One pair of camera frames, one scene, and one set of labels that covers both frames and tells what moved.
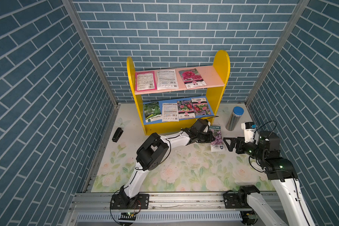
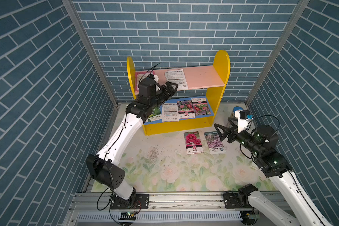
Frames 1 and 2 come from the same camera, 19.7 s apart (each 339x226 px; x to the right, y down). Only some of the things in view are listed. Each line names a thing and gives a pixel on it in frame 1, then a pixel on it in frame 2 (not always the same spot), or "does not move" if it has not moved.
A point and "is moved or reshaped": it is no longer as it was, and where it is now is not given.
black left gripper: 209,135 -> 169,92
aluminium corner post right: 301,7 does not move
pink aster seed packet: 186,109 does not move
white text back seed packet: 166,79 is moved or reshaped
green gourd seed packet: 152,112 does not move
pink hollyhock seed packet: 191,78 -> 193,142
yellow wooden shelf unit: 170,100 does not move
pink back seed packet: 145,81 does not move
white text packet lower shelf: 170,112 does not move
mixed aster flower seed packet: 200,106 does not move
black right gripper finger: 233,141 -> 221,135
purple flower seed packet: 218,145 does not move
